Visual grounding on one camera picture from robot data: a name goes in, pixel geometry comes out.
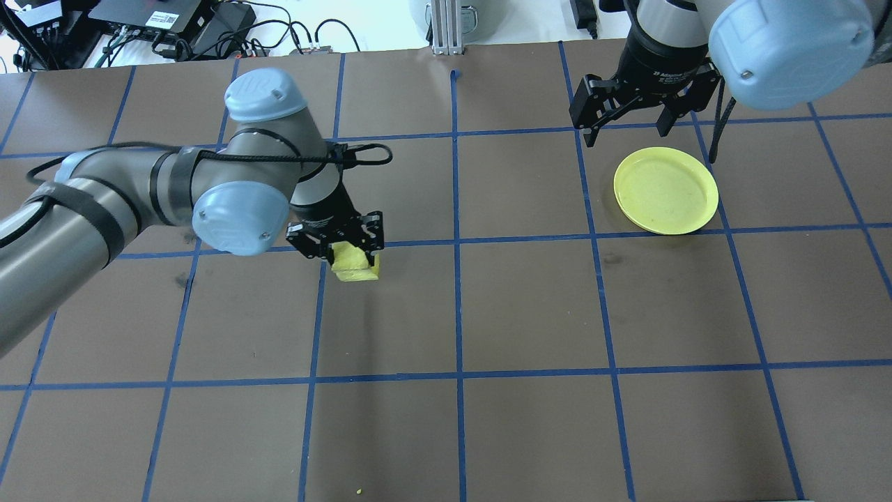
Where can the yellow foam block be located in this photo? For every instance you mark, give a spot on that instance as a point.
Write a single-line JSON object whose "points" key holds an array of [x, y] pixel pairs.
{"points": [[355, 268]]}

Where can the black power adapter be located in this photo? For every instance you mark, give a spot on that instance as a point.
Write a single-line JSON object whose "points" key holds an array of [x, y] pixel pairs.
{"points": [[584, 14]]}

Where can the yellow plastic plate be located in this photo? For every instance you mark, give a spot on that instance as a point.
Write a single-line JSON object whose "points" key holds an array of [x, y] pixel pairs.
{"points": [[665, 192]]}

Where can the black flat device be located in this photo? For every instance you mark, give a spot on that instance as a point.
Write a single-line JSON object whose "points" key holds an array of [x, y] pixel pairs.
{"points": [[230, 24]]}

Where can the black box with white label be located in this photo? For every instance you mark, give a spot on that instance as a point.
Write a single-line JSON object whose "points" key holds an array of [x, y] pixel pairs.
{"points": [[150, 15]]}

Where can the black device with ports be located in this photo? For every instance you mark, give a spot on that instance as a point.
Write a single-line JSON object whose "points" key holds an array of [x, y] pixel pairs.
{"points": [[31, 17]]}

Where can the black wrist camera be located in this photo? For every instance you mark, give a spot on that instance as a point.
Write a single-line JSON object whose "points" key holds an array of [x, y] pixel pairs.
{"points": [[613, 5]]}

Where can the aluminium profile post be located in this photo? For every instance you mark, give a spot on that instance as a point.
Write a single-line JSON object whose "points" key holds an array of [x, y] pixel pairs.
{"points": [[447, 28]]}

